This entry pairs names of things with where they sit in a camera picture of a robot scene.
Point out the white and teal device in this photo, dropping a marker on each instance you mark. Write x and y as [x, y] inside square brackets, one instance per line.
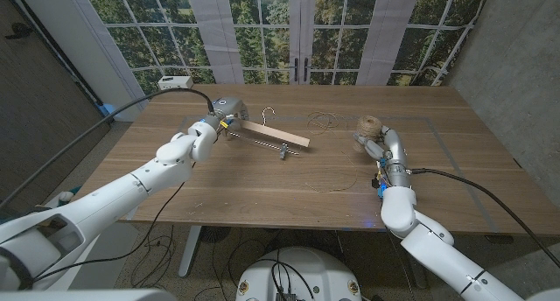
[65, 197]

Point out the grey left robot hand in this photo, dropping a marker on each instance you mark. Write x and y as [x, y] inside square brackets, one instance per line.
[228, 106]

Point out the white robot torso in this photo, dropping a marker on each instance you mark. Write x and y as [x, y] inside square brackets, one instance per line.
[324, 275]

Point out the printed window forest backdrop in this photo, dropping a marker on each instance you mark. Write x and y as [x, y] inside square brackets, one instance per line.
[262, 30]

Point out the grey table leg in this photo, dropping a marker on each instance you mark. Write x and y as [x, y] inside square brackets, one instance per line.
[419, 280]

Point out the jute twine spool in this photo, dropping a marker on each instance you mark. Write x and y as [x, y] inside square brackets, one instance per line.
[368, 127]

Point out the jute thread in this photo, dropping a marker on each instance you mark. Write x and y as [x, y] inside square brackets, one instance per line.
[332, 191]

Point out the white table leg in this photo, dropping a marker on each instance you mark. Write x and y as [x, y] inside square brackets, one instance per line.
[190, 248]

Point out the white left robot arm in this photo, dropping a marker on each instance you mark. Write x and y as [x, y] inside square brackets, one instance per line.
[109, 196]

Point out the wooden hanger with metal hook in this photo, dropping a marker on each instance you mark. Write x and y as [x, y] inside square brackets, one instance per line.
[280, 135]

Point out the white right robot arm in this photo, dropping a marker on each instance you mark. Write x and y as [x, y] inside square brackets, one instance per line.
[429, 253]

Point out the white power socket box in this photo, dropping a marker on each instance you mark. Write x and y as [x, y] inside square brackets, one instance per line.
[175, 82]

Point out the black round floor object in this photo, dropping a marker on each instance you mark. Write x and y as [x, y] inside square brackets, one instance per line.
[215, 234]

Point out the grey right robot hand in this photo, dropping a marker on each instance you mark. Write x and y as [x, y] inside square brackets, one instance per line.
[396, 170]

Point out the small blue object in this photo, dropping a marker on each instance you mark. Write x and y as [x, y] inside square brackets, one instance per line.
[109, 109]

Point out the dark textured door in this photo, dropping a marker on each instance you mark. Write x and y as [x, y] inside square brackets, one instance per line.
[26, 73]

